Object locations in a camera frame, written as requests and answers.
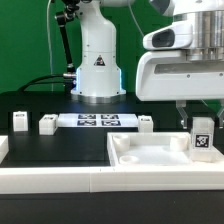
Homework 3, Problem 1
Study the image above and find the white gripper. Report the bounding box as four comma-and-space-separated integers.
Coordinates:
136, 50, 224, 129

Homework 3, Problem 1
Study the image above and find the white square tabletop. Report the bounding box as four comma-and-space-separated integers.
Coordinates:
107, 132, 224, 166

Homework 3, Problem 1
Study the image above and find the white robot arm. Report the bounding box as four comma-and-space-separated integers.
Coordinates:
72, 0, 224, 127

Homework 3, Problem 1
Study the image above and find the white U-shaped obstacle fence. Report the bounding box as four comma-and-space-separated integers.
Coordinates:
0, 134, 224, 195

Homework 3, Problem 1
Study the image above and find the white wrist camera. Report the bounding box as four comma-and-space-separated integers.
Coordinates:
143, 21, 193, 50

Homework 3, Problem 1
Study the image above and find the white marker base plate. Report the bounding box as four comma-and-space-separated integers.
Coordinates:
58, 113, 138, 127

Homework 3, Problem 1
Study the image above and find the black cable bundle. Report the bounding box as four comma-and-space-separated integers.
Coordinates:
18, 73, 76, 92

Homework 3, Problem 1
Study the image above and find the grey thin cable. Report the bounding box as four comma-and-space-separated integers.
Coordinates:
46, 0, 56, 92

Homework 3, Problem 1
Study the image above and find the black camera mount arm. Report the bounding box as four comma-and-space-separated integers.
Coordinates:
55, 0, 80, 77

